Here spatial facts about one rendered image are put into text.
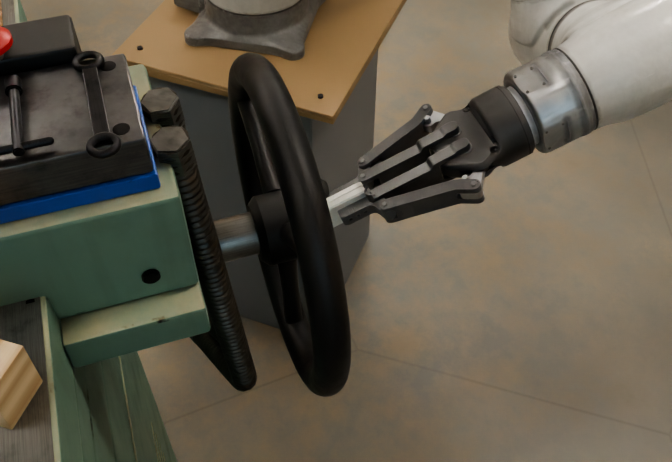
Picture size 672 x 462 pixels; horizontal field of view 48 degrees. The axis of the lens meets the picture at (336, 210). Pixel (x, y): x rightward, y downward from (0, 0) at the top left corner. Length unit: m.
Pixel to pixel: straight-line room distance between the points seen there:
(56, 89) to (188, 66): 0.65
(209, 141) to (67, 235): 0.75
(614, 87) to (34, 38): 0.50
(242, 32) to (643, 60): 0.60
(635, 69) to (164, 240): 0.46
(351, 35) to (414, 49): 1.04
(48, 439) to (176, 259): 0.13
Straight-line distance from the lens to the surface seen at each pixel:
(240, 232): 0.62
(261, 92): 0.54
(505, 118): 0.74
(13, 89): 0.49
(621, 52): 0.76
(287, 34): 1.15
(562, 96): 0.74
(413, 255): 1.67
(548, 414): 1.51
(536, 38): 0.88
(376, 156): 0.77
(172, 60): 1.15
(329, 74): 1.11
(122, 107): 0.47
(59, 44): 0.52
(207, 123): 1.19
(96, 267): 0.50
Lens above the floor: 1.29
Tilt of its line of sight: 48 degrees down
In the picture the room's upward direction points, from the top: straight up
